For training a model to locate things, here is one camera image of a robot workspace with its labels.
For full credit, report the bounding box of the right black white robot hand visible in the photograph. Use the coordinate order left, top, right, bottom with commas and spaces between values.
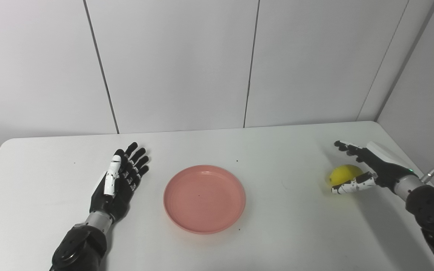
331, 140, 415, 195

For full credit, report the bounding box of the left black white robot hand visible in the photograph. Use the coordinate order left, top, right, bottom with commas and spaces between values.
89, 142, 150, 222

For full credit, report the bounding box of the yellow lemon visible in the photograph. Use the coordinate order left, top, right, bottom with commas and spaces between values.
329, 164, 364, 187

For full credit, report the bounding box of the pink round plate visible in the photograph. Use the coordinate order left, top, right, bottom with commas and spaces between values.
163, 164, 246, 235

